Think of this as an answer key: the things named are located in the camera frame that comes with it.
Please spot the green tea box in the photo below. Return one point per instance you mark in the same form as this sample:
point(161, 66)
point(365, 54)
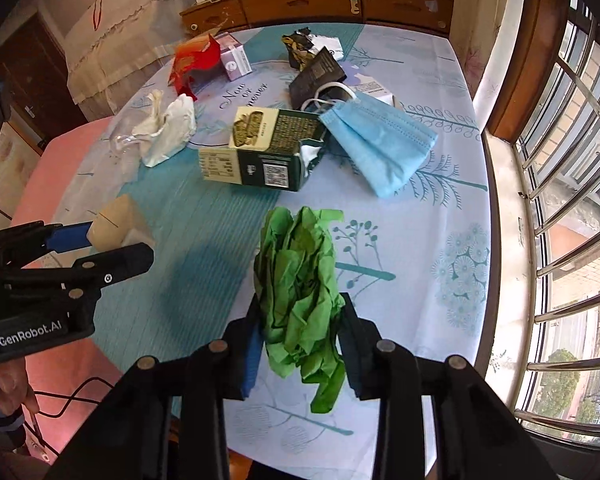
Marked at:
point(270, 140)

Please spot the person's left hand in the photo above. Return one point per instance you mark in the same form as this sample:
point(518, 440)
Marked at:
point(12, 382)

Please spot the small white box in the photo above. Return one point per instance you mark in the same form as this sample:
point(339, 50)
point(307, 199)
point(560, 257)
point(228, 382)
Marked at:
point(375, 91)

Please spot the person's left forearm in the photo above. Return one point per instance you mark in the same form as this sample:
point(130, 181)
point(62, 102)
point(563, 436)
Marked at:
point(2, 430)

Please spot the printed light blue tablecloth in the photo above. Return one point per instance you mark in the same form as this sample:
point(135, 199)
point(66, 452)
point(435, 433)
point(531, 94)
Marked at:
point(420, 210)

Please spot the white floral curtain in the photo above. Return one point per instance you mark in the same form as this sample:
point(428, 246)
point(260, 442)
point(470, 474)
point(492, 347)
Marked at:
point(480, 35)

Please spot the brown wooden door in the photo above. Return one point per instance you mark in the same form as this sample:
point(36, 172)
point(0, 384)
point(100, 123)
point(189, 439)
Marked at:
point(30, 75)

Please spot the red orange wrapper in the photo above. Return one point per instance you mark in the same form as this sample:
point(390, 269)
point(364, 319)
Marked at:
point(195, 57)

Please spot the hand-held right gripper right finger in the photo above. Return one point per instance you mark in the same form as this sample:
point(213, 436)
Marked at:
point(355, 360)

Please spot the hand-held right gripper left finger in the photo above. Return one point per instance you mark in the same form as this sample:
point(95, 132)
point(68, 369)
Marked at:
point(250, 365)

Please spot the clear plastic wrap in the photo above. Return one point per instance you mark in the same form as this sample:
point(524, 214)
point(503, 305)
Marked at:
point(122, 142)

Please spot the black packet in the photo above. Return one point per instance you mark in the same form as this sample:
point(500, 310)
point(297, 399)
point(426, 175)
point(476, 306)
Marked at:
point(315, 77)

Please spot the crumpled black gold foil wrapper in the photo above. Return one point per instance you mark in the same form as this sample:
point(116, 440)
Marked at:
point(300, 50)

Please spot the pink cloth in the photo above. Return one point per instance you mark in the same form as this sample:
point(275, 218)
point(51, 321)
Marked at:
point(35, 185)

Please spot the blue face mask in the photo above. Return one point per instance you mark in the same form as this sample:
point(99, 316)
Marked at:
point(380, 145)

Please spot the wooden window frame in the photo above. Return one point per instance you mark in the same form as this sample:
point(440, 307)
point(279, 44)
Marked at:
point(525, 60)

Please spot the metal window grille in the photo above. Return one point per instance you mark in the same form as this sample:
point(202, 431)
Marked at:
point(565, 422)

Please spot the pink box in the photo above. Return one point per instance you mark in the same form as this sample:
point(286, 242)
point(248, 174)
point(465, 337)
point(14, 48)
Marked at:
point(235, 60)

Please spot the white lace cover cloth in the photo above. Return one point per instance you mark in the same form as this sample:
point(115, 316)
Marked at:
point(120, 25)

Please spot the wooden sideboard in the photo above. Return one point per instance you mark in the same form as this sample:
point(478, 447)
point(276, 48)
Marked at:
point(300, 7)

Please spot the white tissue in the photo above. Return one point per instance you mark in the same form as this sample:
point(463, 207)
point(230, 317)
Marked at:
point(172, 130)

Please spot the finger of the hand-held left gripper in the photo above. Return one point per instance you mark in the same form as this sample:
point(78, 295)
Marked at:
point(70, 237)
point(120, 260)

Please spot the green paper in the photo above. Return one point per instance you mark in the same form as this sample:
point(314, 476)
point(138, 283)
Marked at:
point(300, 285)

